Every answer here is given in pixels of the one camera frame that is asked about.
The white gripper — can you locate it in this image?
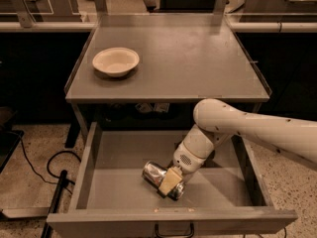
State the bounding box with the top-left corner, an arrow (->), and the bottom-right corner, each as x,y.
158,142 -> 207,195

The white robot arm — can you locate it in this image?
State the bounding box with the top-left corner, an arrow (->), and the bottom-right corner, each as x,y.
158,99 -> 317,195

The open grey top drawer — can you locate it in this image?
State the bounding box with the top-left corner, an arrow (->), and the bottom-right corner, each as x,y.
48,124 -> 297,238

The black floor power strip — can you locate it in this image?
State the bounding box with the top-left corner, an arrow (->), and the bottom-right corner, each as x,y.
41,170 -> 67,238

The grey metal cabinet table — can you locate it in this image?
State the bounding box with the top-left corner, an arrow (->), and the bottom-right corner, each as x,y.
66,14 -> 270,135

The white paper bowl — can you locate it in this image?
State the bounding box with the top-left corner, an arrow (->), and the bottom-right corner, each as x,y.
92,48 -> 140,77

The dark equipment at left edge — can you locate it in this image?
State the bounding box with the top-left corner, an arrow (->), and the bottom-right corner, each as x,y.
0,106 -> 25,174

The black drawer handle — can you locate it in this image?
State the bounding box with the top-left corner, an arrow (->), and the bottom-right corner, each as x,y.
155,223 -> 195,238

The black floor cable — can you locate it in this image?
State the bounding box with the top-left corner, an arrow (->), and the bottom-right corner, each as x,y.
9,129 -> 82,194

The grey metal post left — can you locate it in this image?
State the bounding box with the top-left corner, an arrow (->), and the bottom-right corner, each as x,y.
11,0 -> 34,28

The white horizontal rail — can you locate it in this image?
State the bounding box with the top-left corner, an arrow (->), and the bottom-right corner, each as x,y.
0,22 -> 95,33

